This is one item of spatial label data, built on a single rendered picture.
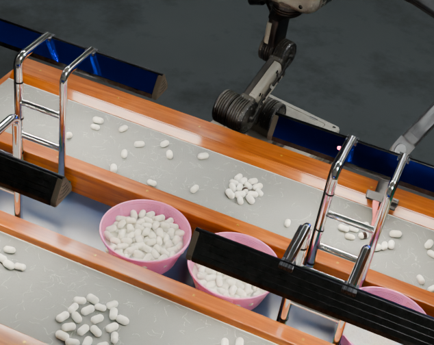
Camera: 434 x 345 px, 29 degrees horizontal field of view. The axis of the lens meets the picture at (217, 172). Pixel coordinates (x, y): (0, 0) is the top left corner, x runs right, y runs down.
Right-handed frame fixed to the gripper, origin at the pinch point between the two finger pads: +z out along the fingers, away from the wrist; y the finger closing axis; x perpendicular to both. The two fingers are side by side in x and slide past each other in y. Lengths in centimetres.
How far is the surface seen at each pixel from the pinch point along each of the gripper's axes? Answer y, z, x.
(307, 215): -19.7, 4.7, -1.8
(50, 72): -125, -15, 12
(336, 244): -8.0, 10.9, -7.1
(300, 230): -13, 19, -64
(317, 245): -11.5, 15.6, -25.4
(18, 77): -109, 1, -40
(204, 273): -39, 34, -27
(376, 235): 3.0, 8.7, -34.0
